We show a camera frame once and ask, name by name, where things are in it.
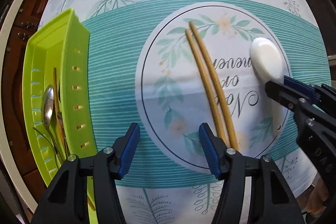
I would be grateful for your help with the tan bamboo chopstick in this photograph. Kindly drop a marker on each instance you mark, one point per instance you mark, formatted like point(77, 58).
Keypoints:
point(208, 87)
point(217, 88)

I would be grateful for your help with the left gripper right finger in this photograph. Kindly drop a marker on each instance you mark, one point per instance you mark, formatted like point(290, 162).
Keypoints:
point(253, 189)

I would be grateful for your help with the leaf patterned tablecloth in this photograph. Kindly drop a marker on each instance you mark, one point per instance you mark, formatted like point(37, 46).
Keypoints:
point(141, 69)

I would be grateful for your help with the brown wooden chopstick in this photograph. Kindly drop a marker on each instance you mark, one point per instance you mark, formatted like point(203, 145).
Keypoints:
point(58, 114)

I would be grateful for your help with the green plastic utensil tray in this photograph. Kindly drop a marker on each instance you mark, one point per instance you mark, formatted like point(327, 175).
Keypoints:
point(62, 43)

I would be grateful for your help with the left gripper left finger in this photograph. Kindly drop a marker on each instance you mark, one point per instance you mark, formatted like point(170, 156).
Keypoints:
point(65, 200)

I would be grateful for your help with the white ceramic spoon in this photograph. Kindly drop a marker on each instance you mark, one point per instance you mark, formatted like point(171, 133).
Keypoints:
point(269, 66)

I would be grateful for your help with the large steel spoon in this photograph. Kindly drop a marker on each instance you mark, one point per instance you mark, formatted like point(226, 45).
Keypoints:
point(47, 109)

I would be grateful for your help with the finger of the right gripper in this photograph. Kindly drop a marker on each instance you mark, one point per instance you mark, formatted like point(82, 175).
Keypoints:
point(308, 117)
point(321, 96)

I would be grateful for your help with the right hand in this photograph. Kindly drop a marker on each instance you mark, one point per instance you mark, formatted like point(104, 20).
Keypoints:
point(317, 197)

